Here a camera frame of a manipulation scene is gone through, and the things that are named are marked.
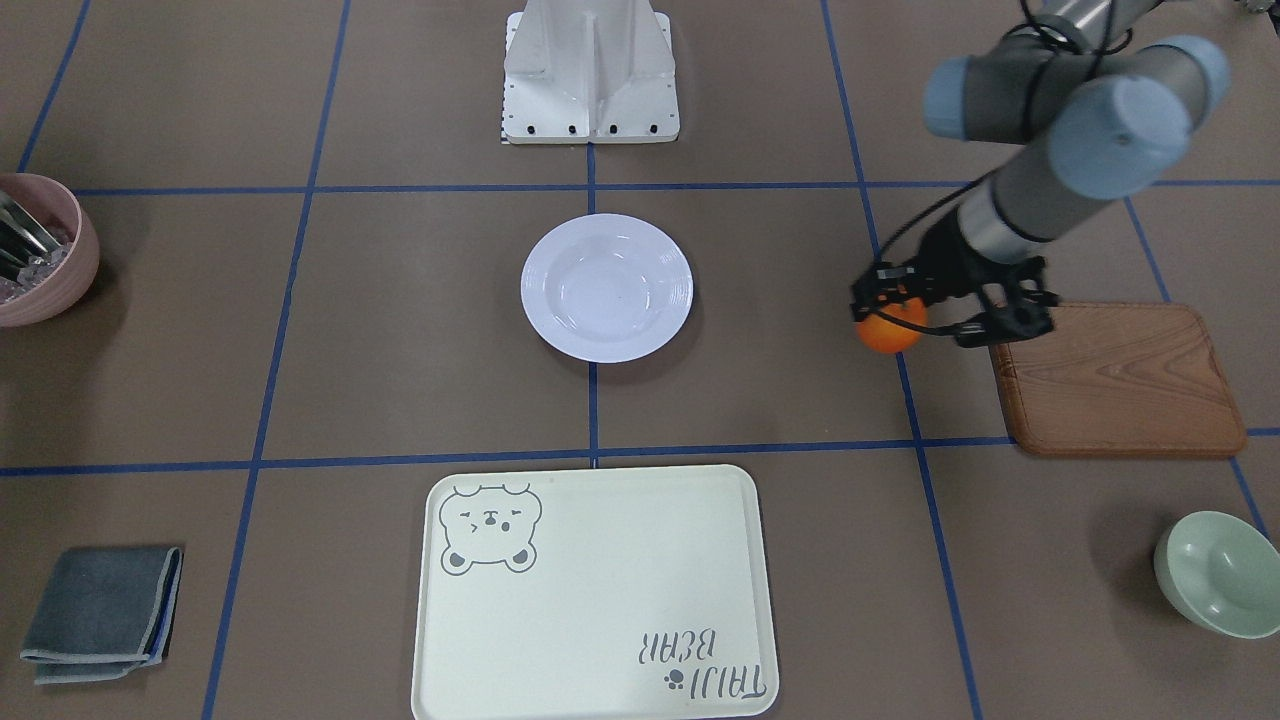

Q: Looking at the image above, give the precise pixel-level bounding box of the pink bowl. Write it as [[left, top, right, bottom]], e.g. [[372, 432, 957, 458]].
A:
[[1, 173, 100, 328]]

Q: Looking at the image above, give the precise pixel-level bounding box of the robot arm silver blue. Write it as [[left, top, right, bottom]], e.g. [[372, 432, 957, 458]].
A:
[[851, 1, 1233, 347]]

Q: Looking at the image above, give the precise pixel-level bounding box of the white round plate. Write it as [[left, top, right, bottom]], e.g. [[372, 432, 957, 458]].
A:
[[520, 213, 695, 364]]

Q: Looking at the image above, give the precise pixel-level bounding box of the wooden cutting board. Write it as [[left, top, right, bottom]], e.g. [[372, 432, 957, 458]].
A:
[[989, 302, 1247, 460]]

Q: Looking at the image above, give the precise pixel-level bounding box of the cream bear tray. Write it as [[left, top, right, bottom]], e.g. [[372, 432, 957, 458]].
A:
[[410, 464, 780, 719]]

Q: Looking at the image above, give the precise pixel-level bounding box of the orange fruit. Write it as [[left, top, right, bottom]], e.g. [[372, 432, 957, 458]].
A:
[[856, 299, 928, 354]]

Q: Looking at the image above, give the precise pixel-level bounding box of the metal scoop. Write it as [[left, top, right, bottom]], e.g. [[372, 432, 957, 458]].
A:
[[1, 192, 68, 287]]

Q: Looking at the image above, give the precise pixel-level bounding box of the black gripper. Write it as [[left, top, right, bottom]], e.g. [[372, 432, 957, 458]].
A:
[[850, 217, 1001, 323]]

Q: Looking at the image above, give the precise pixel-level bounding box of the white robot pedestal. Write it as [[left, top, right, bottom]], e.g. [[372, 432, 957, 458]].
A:
[[500, 1, 681, 145]]

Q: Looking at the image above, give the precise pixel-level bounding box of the light green bowl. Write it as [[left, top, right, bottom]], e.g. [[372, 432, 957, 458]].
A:
[[1152, 510, 1279, 641]]

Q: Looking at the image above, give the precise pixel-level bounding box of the folded grey cloth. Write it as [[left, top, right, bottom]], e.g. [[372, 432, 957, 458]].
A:
[[19, 544, 184, 685]]

